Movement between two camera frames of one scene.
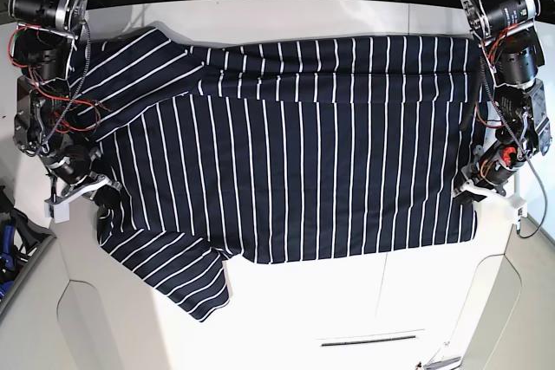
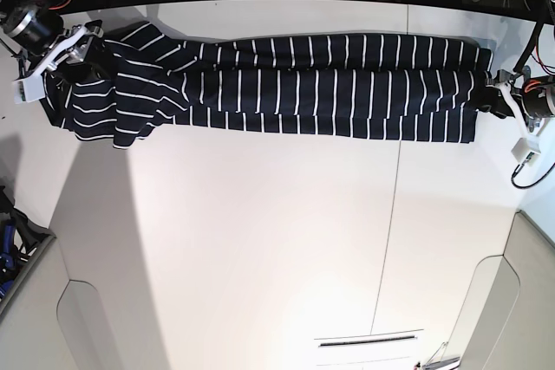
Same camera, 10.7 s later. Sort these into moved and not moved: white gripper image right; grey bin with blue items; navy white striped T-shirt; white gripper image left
Moved: white gripper image right; navy white striped T-shirt; white gripper image left
Not moved: grey bin with blue items
